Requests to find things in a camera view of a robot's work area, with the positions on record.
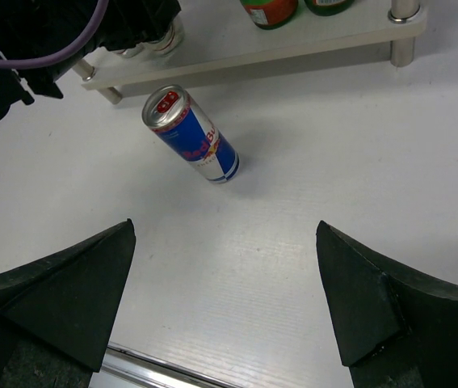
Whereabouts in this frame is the Red Bull can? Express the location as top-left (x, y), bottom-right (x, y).
top-left (141, 85), bottom-right (240, 183)

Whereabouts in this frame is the right green glass bottle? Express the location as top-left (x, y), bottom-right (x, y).
top-left (305, 0), bottom-right (355, 16)

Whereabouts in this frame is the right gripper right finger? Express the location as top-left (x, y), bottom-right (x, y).
top-left (316, 221), bottom-right (458, 387)

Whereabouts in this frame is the green glass bottle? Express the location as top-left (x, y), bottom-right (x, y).
top-left (305, 0), bottom-right (355, 16)
top-left (240, 0), bottom-right (299, 30)

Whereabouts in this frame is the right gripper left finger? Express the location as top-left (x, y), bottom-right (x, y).
top-left (0, 220), bottom-right (136, 387)

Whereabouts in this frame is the aluminium front rail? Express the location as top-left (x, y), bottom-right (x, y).
top-left (89, 343), bottom-right (235, 388)

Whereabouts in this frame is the left green glass bottle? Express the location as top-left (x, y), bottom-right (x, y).
top-left (240, 0), bottom-right (299, 30)

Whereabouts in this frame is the clear glass bottle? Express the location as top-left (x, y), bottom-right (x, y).
top-left (145, 15), bottom-right (185, 56)

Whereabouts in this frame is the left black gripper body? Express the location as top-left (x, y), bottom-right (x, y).
top-left (0, 1), bottom-right (181, 71)

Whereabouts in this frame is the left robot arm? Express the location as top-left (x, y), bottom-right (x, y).
top-left (0, 1), bottom-right (181, 120)

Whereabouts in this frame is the white two-tier shelf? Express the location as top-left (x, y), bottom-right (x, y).
top-left (73, 1), bottom-right (428, 104)

